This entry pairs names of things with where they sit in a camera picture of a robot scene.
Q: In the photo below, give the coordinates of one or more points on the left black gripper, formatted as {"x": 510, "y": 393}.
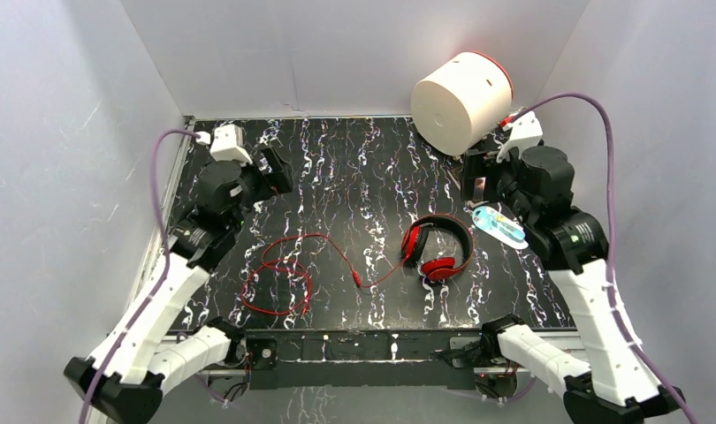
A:
{"x": 270, "y": 173}

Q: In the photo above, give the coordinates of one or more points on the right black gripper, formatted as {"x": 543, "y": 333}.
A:
{"x": 475, "y": 166}

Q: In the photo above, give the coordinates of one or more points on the black front mounting rail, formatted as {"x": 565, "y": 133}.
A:
{"x": 365, "y": 358}

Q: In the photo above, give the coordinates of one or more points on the white cylindrical container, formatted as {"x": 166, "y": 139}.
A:
{"x": 456, "y": 105}

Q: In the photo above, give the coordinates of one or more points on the red black headphones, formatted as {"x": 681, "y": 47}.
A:
{"x": 440, "y": 245}

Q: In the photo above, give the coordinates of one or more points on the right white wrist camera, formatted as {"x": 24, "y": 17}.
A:
{"x": 524, "y": 131}

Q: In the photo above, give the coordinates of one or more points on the blue packaged toothbrush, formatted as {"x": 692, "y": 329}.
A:
{"x": 495, "y": 224}

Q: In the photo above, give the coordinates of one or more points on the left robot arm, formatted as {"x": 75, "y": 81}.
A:
{"x": 126, "y": 376}

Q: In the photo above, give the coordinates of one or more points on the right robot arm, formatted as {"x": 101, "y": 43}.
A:
{"x": 612, "y": 384}

